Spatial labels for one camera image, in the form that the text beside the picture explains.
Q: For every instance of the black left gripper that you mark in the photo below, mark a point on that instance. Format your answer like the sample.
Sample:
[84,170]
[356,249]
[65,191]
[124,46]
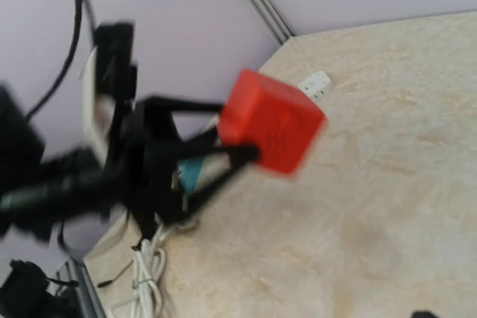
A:
[150,187]

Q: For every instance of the red cube socket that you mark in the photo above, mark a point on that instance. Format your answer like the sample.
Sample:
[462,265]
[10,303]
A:
[276,117]

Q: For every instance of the white plug adapter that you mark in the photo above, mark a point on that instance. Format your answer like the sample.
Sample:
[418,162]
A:
[316,86]

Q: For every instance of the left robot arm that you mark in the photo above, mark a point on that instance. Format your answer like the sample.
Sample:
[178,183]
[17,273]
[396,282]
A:
[37,194]

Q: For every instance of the teal power strip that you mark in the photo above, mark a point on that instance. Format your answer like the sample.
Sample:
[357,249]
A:
[189,172]

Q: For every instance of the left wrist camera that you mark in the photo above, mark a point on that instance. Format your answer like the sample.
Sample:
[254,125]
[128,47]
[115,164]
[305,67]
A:
[109,71]

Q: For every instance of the left aluminium corner post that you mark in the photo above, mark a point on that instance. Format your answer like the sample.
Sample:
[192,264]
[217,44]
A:
[273,20]

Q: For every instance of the aluminium front rail frame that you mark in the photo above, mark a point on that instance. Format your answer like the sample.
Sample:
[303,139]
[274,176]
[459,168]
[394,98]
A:
[82,299]

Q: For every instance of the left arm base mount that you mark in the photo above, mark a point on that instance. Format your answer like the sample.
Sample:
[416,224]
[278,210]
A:
[24,293]

